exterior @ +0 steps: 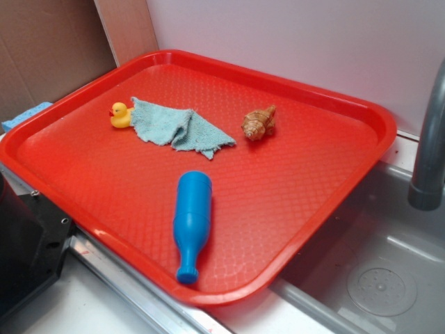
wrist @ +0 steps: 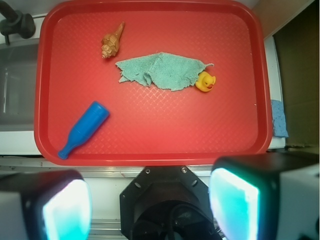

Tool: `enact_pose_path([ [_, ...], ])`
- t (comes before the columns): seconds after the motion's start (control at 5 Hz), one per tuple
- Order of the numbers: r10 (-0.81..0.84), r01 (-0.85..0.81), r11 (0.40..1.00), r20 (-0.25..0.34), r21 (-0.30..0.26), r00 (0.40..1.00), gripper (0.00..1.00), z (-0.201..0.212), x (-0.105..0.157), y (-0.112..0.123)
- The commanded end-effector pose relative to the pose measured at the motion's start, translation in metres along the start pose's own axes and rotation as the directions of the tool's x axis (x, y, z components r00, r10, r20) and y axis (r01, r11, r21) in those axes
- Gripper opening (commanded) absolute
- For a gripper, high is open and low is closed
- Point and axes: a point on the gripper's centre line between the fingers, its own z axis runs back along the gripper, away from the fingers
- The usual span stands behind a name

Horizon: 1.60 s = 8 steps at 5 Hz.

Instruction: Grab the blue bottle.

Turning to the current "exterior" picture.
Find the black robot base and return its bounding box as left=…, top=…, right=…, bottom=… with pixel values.
left=1, top=177, right=74, bottom=321

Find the blue plastic bottle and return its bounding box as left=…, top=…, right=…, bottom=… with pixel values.
left=173, top=171, right=212, bottom=285

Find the light blue cloth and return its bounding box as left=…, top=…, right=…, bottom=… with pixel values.
left=130, top=97, right=236, bottom=160

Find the brown seashell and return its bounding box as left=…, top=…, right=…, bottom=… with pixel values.
left=241, top=105, right=276, bottom=141

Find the yellow rubber duck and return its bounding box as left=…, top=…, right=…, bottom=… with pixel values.
left=110, top=102, right=134, bottom=129

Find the red plastic tray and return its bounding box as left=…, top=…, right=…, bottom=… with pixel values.
left=1, top=50, right=396, bottom=306

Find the grey toy sink basin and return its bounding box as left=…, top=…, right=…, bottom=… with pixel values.
left=204, top=159, right=445, bottom=334

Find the grey faucet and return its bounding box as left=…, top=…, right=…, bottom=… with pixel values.
left=408, top=63, right=444, bottom=211

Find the brown cardboard panel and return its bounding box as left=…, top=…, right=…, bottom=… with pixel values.
left=0, top=0, right=118, bottom=134

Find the blue sponge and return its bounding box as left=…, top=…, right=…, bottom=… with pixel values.
left=1, top=102, right=52, bottom=133

